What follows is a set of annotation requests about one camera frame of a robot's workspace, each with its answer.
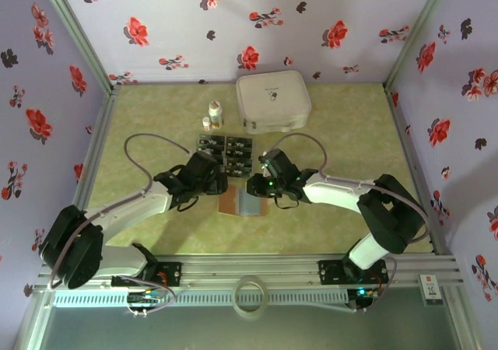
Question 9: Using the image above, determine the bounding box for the clear acrylic card stand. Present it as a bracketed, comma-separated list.
[195, 133, 254, 180]

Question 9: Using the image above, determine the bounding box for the large white pill bottle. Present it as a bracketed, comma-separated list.
[208, 100, 226, 130]

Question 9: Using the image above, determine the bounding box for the white zip pouch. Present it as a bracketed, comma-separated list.
[236, 69, 314, 135]

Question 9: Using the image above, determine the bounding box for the small green circuit board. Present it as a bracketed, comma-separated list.
[348, 286, 381, 302]
[128, 290, 167, 306]

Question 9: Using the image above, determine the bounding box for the white label box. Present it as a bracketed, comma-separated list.
[419, 274, 445, 308]

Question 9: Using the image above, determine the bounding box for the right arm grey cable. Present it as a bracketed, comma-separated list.
[266, 132, 429, 314]

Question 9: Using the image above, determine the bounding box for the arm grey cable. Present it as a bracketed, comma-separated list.
[46, 132, 198, 318]
[266, 132, 429, 314]

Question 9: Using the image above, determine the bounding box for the left arm grey cable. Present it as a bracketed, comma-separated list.
[46, 132, 198, 318]

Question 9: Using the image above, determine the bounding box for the aluminium frame cross rail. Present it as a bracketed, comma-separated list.
[33, 253, 466, 289]

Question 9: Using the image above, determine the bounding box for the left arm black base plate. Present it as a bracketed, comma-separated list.
[111, 261, 184, 288]

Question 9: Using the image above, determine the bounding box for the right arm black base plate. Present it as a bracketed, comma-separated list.
[317, 259, 390, 285]

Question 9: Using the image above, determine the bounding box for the aluminium frame side rail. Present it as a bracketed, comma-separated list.
[61, 85, 122, 258]
[383, 83, 453, 256]

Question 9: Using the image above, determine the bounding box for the slotted grey cable duct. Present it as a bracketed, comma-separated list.
[52, 289, 350, 309]

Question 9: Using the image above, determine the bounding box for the clear tape ring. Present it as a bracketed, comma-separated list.
[232, 275, 269, 320]

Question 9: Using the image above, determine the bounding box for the aluminium frame corner post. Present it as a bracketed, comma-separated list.
[37, 0, 122, 95]
[383, 0, 457, 90]

